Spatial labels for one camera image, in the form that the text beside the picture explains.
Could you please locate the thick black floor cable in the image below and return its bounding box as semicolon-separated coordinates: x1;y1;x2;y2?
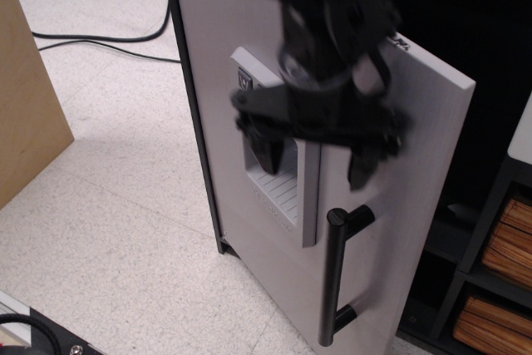
32;5;171;43

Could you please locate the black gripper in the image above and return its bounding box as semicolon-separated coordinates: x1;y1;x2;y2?
231;83;405;190

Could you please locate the wooden board panel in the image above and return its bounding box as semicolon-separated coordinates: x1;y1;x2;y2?
1;0;74;206

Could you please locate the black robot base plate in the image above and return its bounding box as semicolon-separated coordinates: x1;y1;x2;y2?
0;307;103;355

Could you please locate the black braided cable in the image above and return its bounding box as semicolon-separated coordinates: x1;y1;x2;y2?
0;313;60;355

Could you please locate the white countertop edge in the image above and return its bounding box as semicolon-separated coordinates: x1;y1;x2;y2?
507;96;532;165

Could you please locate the upper wooden drawer box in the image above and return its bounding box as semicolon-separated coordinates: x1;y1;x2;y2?
481;195;531;290

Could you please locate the dark grey toy fridge cabinet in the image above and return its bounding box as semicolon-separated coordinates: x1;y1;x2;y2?
170;0;531;335

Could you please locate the black door handle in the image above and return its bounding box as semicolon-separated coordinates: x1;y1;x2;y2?
318;205;376;347

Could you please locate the grey toy fridge door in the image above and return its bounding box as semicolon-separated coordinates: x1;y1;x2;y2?
179;0;475;354

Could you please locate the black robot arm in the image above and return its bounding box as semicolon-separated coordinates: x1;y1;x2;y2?
231;0;401;190

